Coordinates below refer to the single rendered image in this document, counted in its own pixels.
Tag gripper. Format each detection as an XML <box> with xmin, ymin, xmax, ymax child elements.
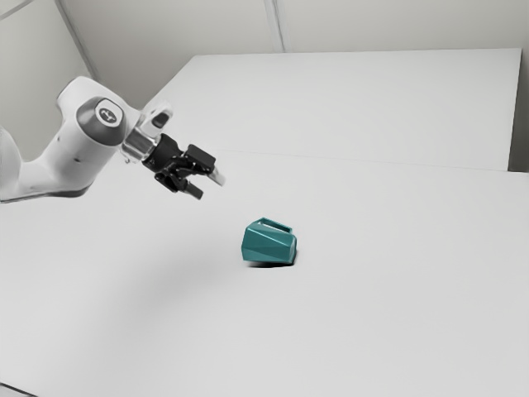
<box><xmin>141</xmin><ymin>132</ymin><xmax>227</xmax><ymax>201</ymax></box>

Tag teal faceted mug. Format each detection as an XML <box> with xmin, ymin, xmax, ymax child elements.
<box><xmin>240</xmin><ymin>216</ymin><xmax>298</xmax><ymax>266</ymax></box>

